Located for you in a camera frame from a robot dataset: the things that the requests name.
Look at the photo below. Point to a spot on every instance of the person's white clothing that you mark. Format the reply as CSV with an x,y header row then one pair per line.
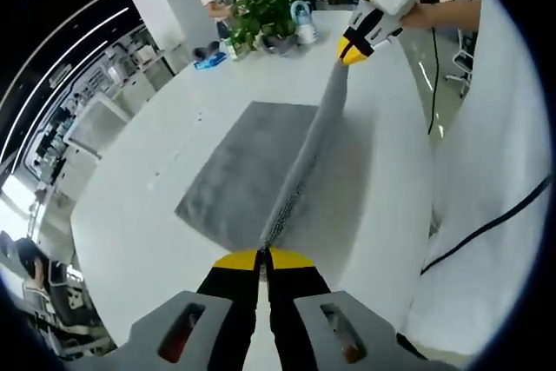
x,y
486,149

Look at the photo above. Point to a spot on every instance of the white table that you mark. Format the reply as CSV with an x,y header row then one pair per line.
x,y
130,223

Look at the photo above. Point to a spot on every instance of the blue box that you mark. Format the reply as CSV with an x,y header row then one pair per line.
x,y
210,61

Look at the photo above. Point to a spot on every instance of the grey soft object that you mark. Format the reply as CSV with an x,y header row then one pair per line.
x,y
280,45

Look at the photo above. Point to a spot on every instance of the white spray bottle blue top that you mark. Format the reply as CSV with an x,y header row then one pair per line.
x,y
304,23

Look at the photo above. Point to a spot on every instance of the green potted plant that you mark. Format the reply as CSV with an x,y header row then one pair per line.
x,y
265,15

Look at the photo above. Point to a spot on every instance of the green white carton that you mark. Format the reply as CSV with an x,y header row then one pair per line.
x,y
231,49

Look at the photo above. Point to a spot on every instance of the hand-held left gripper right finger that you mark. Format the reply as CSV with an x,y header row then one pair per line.
x,y
295,293

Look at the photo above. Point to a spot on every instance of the grey towel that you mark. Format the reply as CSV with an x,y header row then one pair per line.
x,y
243,162

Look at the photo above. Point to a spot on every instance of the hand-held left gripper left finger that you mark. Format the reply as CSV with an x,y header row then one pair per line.
x,y
230,297

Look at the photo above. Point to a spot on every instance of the white mesh office chair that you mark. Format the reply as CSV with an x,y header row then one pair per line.
x,y
97,125

